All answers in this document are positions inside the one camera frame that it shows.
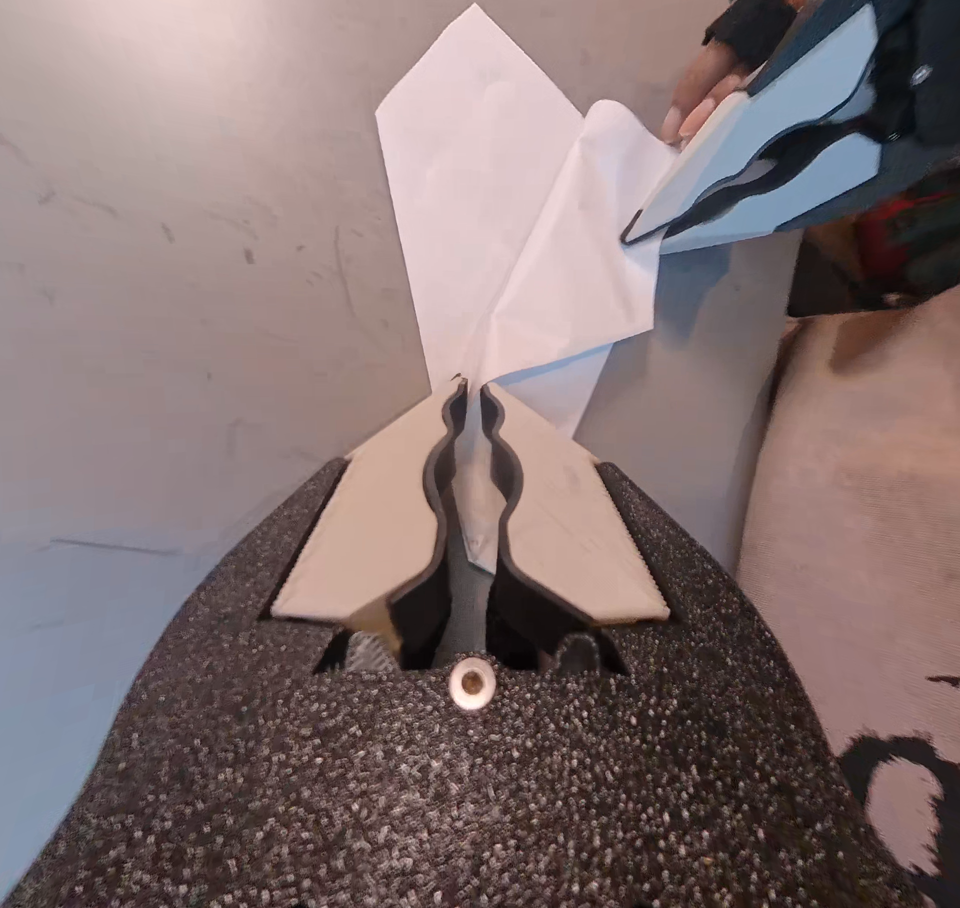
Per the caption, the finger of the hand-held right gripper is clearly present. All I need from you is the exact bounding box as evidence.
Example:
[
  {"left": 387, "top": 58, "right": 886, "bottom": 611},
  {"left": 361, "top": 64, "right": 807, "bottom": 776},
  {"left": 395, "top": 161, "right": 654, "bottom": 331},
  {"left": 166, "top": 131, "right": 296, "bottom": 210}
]
[
  {"left": 619, "top": 2, "right": 882, "bottom": 247},
  {"left": 658, "top": 130, "right": 885, "bottom": 256}
]

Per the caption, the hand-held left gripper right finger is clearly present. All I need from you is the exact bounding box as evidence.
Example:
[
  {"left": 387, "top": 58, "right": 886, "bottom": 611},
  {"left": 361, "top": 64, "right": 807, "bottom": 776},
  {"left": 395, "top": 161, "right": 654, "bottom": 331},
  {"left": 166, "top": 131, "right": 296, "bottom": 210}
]
[{"left": 480, "top": 383, "right": 672, "bottom": 672}]

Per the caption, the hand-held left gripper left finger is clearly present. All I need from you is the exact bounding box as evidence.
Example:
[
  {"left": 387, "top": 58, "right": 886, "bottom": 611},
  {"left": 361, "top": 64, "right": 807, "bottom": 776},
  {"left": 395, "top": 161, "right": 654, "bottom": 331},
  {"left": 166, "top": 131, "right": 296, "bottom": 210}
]
[{"left": 270, "top": 379, "right": 470, "bottom": 672}]

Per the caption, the white paper sheet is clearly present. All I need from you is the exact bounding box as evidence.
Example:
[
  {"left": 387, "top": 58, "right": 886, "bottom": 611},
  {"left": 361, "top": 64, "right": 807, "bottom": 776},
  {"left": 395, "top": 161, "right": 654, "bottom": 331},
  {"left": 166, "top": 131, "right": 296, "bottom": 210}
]
[{"left": 375, "top": 2, "right": 680, "bottom": 571}]

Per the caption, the grey desk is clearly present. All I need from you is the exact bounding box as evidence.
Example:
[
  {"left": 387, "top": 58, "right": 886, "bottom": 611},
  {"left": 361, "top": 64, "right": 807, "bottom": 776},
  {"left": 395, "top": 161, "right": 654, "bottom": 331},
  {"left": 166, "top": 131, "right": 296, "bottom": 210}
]
[{"left": 0, "top": 0, "right": 804, "bottom": 908}]

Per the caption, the person's right hand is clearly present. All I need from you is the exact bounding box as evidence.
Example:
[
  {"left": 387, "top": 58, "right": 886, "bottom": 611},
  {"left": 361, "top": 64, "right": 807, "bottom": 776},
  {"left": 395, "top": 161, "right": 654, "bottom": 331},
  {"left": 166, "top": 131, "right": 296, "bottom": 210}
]
[{"left": 660, "top": 0, "right": 871, "bottom": 147}]

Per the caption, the dark red object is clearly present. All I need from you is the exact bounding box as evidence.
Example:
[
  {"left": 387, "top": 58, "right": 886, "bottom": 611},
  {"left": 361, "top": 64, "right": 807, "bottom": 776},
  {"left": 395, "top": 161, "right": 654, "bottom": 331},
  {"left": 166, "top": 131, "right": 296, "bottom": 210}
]
[{"left": 786, "top": 173, "right": 960, "bottom": 318}]

